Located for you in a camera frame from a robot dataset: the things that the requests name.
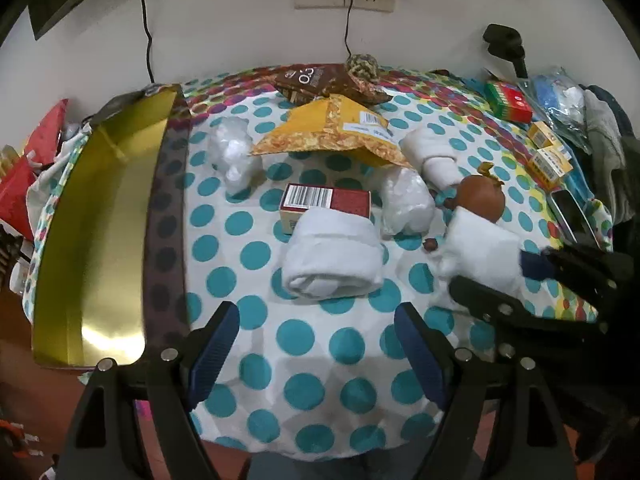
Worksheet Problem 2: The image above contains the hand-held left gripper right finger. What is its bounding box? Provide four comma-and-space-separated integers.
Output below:
395, 302, 581, 480

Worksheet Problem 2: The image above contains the grey clothing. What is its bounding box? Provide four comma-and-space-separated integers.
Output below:
582, 85, 640, 221

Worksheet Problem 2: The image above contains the black television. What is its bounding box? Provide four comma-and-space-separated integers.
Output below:
27, 0, 558, 41

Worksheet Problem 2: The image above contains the black adapter cable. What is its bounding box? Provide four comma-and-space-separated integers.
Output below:
141, 0, 162, 85

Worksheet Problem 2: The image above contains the polka dot tablecloth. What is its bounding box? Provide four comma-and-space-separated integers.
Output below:
22, 62, 616, 461

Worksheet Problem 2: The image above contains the yellow snack packet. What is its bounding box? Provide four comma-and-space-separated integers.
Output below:
249, 94, 413, 171

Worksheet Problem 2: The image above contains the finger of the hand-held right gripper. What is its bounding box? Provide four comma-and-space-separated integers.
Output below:
447, 275, 601, 347
520, 246, 621, 306

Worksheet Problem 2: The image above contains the red cardboard box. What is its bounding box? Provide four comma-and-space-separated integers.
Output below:
279, 183, 372, 236

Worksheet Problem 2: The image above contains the small yellow box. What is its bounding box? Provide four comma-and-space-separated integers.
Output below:
527, 121, 558, 150
527, 144, 575, 186

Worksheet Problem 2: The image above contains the brown onion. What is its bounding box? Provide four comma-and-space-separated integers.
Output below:
445, 161, 506, 223

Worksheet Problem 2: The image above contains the white cloth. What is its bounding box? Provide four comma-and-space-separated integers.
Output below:
27, 160, 76, 211

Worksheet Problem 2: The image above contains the blue clear plastic bag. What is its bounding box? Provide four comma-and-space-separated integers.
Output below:
520, 66, 588, 136

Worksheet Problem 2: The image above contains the gold tin box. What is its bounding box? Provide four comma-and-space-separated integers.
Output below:
31, 82, 193, 371

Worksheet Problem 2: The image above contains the black charger cable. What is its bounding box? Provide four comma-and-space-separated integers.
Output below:
344, 0, 357, 61

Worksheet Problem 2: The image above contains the red green medicine box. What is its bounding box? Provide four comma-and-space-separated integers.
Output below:
484, 79, 533, 123

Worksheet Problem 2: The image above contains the black smartphone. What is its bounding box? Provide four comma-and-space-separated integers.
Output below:
546, 190, 601, 251

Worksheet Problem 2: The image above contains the red gift bag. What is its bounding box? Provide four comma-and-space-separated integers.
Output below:
22, 99, 70, 166

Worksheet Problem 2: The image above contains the braided rope ball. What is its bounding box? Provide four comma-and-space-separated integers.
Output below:
346, 54, 381, 81

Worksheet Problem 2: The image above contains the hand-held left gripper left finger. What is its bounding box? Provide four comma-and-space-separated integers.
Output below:
55, 302, 241, 480

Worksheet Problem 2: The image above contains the white plastic bag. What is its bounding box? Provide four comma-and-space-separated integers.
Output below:
380, 166, 437, 236
207, 117, 263, 196

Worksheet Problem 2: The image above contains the brown snack packet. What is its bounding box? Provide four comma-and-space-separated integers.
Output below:
272, 62, 393, 106

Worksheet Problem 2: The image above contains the large red paper bag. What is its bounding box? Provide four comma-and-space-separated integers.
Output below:
0, 157, 38, 241

